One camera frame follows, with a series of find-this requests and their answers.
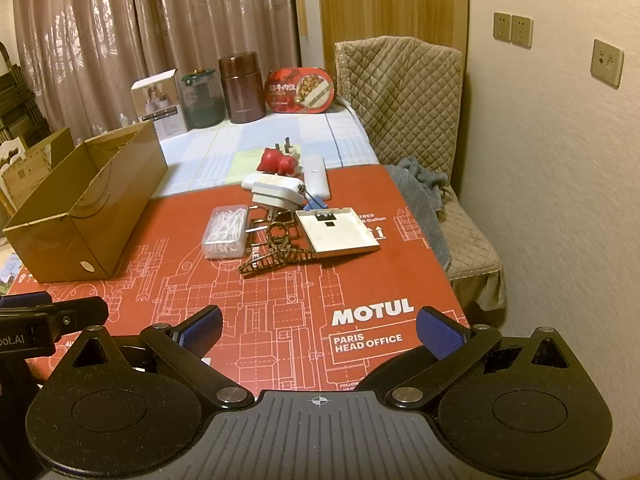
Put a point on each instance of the brown patterned curtain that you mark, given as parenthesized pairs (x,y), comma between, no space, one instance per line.
(150,20)

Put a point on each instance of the tall cardboard box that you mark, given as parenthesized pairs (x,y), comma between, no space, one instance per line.
(40,160)

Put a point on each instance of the chair with quilted cover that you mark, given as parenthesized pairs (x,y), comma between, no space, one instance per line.
(410,105)

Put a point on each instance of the red cat figurine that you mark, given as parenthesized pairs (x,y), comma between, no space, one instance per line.
(272,161)

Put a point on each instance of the white square panel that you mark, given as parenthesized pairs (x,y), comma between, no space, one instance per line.
(335,237)

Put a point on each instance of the white power adapter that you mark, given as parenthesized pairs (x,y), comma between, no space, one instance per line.
(275,195)

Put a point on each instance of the blue green milk carton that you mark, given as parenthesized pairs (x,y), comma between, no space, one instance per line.
(7,272)

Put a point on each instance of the brown thermos flask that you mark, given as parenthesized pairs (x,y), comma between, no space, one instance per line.
(242,90)

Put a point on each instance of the white three-prong plug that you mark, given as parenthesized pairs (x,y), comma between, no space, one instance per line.
(294,152)

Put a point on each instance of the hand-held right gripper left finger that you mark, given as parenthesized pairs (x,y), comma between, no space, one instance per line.
(202,332)

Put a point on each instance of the white oblong device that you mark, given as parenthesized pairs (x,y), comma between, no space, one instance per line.
(252,181)

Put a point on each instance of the green glass jar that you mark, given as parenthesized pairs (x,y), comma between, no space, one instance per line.
(202,102)

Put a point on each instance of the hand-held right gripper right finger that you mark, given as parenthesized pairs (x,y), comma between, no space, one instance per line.
(440,337)

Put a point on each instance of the small blue plastic piece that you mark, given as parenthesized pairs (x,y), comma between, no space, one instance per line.
(316,205)

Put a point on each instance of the white product box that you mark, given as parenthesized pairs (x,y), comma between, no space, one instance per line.
(160,110)

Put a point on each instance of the dark folding rack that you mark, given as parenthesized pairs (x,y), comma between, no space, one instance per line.
(20,105)

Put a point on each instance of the white remote control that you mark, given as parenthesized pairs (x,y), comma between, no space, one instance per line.
(317,180)

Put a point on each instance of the red oval food package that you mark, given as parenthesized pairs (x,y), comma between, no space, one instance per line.
(300,90)

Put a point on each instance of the beige wall outlet plate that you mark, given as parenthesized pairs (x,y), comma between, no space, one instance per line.
(607,61)

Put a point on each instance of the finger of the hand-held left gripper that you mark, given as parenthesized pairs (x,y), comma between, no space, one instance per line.
(82,312)
(25,302)

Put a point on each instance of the red printed mat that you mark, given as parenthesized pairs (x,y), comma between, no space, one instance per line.
(300,300)

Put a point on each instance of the grey cloth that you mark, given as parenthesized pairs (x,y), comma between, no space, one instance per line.
(420,195)

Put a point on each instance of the white carved board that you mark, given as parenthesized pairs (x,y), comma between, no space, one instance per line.
(10,152)

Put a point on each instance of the beige wall socket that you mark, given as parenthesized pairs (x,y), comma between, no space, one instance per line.
(501,26)
(521,31)

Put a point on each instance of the wooden wardrobe panel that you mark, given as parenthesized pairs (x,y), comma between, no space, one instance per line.
(390,5)

